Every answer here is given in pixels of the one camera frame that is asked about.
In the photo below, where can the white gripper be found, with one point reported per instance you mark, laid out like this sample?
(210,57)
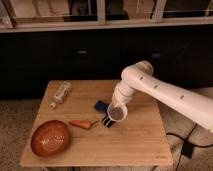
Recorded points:
(122,94)

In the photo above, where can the white ceramic cup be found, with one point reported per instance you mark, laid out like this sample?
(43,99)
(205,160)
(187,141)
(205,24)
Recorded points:
(117,113)

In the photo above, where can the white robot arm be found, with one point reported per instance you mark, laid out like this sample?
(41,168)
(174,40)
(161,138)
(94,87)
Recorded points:
(139,77)

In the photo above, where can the orange ceramic bowl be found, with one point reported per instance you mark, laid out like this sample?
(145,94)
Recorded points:
(50,138)

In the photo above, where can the blue black brush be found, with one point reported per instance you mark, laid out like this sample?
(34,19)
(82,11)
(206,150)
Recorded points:
(102,107)

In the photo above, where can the orange carrot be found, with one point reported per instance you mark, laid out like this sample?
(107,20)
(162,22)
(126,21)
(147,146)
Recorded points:
(84,124)

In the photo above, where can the clear plastic bottle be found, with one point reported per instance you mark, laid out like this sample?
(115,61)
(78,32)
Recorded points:
(61,94)

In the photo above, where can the wooden table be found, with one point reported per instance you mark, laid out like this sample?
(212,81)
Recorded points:
(139,140)

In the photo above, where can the dark cabinet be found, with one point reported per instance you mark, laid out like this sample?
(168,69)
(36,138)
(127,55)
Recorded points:
(181,55)

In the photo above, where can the white window frame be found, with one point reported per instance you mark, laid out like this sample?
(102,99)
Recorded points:
(48,15)

